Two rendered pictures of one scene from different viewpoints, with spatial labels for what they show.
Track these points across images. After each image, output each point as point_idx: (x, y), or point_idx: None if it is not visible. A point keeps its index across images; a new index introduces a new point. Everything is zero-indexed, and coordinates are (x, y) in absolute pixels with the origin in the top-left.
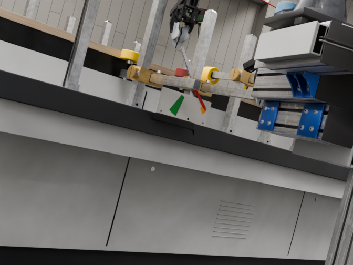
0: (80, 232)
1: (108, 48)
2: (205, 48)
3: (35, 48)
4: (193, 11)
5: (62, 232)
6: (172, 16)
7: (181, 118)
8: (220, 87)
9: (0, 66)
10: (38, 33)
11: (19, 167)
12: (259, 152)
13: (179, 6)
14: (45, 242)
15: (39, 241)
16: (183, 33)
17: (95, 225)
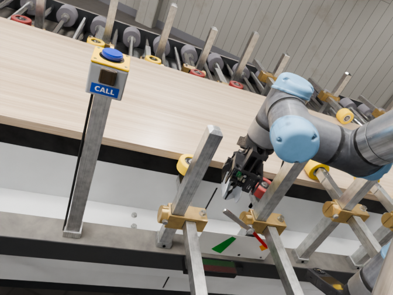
0: (135, 279)
1: (165, 151)
2: (281, 191)
3: (68, 152)
4: (248, 178)
5: (117, 278)
6: (226, 163)
7: (228, 254)
8: (278, 257)
9: (30, 169)
10: (69, 139)
11: None
12: (339, 279)
13: (234, 158)
14: (102, 283)
15: (96, 282)
16: (238, 186)
17: (151, 276)
